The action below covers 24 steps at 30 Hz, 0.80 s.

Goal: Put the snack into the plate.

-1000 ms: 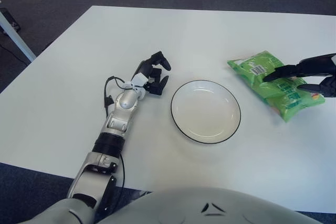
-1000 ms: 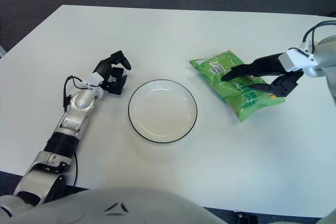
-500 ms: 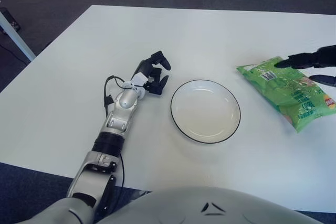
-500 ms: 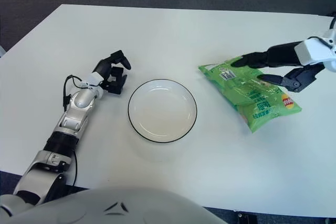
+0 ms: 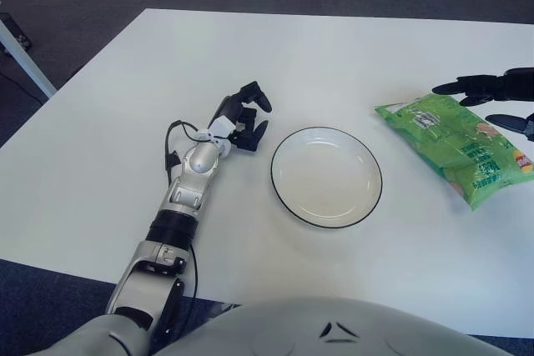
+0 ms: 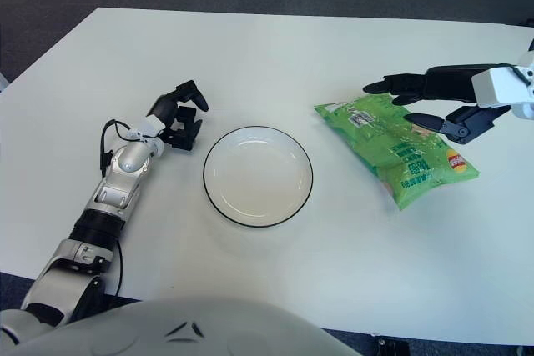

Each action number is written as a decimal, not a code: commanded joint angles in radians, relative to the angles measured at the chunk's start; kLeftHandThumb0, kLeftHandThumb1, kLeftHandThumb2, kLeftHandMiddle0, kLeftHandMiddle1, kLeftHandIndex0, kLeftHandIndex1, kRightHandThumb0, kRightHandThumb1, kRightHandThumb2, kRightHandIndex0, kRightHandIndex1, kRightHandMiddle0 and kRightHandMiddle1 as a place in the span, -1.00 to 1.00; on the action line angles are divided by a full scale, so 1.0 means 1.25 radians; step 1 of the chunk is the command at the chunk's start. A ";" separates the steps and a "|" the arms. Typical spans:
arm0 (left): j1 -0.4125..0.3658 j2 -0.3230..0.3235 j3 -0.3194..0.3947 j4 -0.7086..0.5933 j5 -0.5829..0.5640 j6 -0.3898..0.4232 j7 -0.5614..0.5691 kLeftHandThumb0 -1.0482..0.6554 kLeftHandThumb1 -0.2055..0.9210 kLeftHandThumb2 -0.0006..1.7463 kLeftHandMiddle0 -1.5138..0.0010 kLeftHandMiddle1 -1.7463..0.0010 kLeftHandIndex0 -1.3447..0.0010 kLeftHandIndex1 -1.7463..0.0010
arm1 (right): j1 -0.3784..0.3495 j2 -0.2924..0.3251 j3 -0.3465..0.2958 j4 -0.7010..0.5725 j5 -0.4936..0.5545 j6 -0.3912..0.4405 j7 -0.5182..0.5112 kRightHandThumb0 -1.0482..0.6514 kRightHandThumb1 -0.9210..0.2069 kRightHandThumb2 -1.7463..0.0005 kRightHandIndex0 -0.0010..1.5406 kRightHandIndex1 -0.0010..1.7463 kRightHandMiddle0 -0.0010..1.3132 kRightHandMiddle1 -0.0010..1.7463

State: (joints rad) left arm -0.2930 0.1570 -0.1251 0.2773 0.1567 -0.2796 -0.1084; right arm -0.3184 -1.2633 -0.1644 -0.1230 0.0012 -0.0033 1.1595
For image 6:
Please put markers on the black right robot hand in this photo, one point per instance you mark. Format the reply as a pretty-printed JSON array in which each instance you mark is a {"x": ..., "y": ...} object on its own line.
[{"x": 450, "y": 81}]

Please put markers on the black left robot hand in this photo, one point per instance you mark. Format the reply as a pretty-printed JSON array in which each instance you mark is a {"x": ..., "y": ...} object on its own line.
[{"x": 183, "y": 135}]

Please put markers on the green snack bag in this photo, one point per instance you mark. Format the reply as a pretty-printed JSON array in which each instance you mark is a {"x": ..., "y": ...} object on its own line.
[{"x": 375, "y": 143}]

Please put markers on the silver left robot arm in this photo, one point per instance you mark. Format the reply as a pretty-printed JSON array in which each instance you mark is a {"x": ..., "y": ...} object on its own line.
[{"x": 129, "y": 162}]

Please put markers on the white plate with black rim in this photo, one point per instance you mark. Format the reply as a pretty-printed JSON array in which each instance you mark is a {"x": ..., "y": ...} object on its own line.
[{"x": 258, "y": 176}]

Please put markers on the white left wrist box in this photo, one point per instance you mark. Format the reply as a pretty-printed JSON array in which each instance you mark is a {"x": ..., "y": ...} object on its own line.
[{"x": 149, "y": 126}]

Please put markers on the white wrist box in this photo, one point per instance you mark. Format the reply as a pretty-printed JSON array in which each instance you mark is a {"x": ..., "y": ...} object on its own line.
[
  {"x": 498, "y": 87},
  {"x": 149, "y": 126}
]

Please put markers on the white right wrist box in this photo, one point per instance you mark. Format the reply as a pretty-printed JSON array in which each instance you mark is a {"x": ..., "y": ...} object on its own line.
[{"x": 498, "y": 87}]

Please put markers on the white desk leg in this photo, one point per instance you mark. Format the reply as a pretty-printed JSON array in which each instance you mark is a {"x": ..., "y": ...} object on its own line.
[{"x": 2, "y": 81}]

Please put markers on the grey robot torso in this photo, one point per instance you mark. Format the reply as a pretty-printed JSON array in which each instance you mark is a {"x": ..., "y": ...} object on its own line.
[{"x": 187, "y": 331}]

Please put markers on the black item under table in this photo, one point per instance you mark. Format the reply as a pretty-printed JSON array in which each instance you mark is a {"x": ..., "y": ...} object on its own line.
[{"x": 392, "y": 347}]

